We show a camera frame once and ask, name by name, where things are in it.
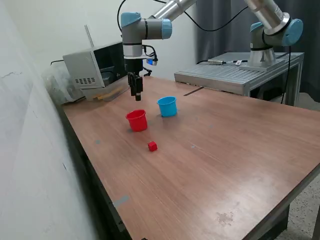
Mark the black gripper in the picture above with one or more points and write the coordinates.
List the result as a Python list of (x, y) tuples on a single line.
[(133, 65)]

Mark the small red cube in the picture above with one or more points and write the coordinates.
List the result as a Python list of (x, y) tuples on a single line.
[(152, 146)]

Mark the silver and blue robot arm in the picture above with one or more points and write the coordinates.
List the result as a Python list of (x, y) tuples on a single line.
[(132, 32)]

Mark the red plastic cup bin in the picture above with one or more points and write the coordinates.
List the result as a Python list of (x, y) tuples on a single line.
[(136, 123)]

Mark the blue plastic cup bin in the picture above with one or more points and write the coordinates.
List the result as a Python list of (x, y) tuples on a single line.
[(167, 108)]

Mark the clear acrylic box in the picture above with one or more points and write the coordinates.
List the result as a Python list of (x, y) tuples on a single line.
[(117, 87)]

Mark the light wooden stick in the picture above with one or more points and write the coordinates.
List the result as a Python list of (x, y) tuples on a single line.
[(110, 93)]

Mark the silver microwave oven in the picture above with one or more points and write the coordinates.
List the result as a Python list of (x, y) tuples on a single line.
[(85, 67)]

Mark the thin dark strip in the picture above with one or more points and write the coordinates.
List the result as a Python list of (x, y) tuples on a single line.
[(192, 91)]

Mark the thin metal rod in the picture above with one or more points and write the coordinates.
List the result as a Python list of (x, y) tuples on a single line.
[(89, 36)]

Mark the grey tape square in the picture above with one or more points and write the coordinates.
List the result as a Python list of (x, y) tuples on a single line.
[(97, 142)]

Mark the grey plastic wrapped bundle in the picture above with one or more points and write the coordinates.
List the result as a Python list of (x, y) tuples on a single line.
[(62, 87)]

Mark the aluminium extrusion robot stand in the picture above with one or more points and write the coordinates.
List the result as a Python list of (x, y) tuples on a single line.
[(225, 75)]

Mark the white warning label tag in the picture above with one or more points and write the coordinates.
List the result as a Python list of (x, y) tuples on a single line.
[(239, 62)]

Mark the long grey tape strip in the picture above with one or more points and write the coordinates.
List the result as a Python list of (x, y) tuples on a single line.
[(121, 201)]

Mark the aluminium robot mounting plate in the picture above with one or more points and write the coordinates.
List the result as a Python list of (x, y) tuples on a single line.
[(270, 66)]

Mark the wrist camera on white bracket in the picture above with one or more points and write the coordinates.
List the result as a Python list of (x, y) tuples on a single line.
[(150, 61)]

